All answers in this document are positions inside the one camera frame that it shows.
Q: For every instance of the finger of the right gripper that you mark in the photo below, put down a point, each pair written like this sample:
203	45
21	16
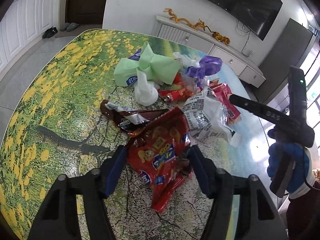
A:
256	108

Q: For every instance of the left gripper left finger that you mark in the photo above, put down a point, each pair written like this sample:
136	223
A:
57	217

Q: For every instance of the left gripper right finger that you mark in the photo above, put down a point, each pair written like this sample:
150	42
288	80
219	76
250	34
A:
258	217

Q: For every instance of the pink red paper carton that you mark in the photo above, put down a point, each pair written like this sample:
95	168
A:
222	92

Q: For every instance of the white printed snack bag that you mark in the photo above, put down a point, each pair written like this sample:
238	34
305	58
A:
207	118

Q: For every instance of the red biscuit snack bag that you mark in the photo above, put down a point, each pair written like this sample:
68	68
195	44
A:
157	156

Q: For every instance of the purple plastic bag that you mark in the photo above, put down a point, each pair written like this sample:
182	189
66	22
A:
206	66

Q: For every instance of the clear white plastic bag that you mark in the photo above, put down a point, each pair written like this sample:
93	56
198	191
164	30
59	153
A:
185	60

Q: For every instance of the brown chocolate wrapper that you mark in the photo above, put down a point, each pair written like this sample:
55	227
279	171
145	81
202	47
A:
127	119

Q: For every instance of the small white plastic bag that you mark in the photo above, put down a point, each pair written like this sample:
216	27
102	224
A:
146	93

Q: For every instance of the light green plastic bag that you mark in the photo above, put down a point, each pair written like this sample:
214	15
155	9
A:
156	67

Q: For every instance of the small purple bag wad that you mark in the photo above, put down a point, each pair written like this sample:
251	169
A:
136	55

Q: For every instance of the red chip wrapper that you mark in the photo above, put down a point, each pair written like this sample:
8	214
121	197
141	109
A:
180	94

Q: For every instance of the blue white gloved right hand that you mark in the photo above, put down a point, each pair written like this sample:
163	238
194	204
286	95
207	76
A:
290	164

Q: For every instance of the white TV cabinet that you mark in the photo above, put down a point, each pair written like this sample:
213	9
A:
244	68

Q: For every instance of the grey tall cabinet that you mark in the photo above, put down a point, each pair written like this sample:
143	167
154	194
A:
292	48

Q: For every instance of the white power strip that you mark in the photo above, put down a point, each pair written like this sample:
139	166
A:
251	54

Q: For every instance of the golden tiger figurine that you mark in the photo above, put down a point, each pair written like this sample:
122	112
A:
216	35

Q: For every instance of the golden dragon figurine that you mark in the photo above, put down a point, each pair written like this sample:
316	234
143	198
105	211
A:
172	16

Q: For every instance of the black shoes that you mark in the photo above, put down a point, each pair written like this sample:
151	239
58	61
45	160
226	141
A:
50	32

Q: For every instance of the grey slippers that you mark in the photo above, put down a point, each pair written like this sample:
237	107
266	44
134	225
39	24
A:
69	27

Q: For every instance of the brown door mat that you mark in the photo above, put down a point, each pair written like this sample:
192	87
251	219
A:
80	29

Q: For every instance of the white lower shoe cabinet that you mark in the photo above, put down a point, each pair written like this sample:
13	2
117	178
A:
24	21

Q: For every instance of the dark brown entrance door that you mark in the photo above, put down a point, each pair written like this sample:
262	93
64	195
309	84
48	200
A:
85	12

